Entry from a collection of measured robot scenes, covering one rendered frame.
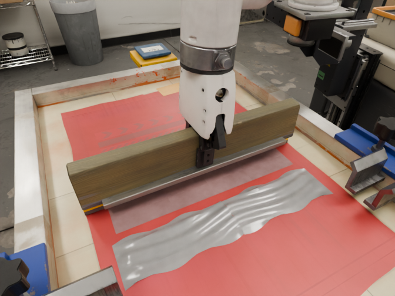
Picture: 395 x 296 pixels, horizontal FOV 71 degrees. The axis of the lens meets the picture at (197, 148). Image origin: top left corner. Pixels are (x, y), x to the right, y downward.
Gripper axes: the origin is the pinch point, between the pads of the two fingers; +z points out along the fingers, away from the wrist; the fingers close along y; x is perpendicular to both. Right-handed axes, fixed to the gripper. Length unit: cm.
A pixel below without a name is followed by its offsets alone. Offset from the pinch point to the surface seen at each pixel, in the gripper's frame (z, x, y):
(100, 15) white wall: 53, -48, 350
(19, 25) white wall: 60, 41, 350
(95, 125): 6.2, 13.5, 24.3
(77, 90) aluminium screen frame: 3.7, 14.8, 38.2
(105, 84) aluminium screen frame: 3.0, 7.8, 38.2
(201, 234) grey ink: 5.7, 5.3, -11.7
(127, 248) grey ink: 6.6, 15.7, -8.9
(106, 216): 6.9, 17.0, -1.9
